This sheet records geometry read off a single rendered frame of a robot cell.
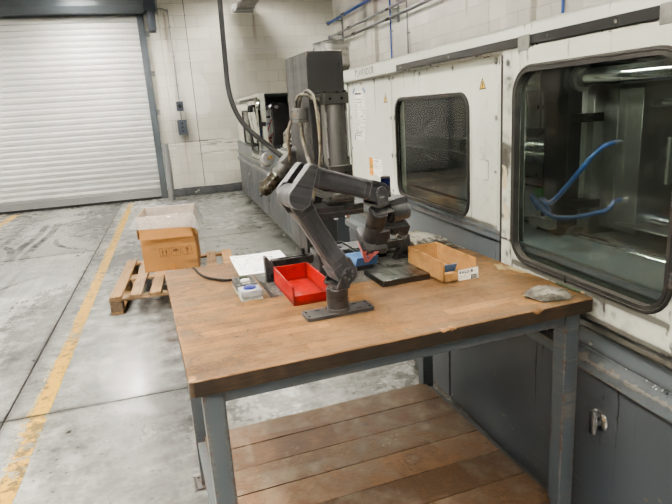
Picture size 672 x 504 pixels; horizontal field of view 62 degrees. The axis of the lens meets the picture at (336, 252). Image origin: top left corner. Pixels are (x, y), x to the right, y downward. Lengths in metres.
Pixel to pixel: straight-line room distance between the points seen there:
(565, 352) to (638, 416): 0.24
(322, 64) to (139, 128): 9.15
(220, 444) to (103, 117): 9.89
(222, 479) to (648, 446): 1.12
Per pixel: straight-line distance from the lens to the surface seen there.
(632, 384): 1.74
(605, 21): 1.70
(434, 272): 1.87
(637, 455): 1.85
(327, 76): 1.99
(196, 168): 11.10
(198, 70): 11.10
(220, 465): 1.45
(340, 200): 1.90
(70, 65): 11.14
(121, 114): 11.02
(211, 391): 1.33
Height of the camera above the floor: 1.47
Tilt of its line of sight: 15 degrees down
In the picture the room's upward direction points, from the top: 4 degrees counter-clockwise
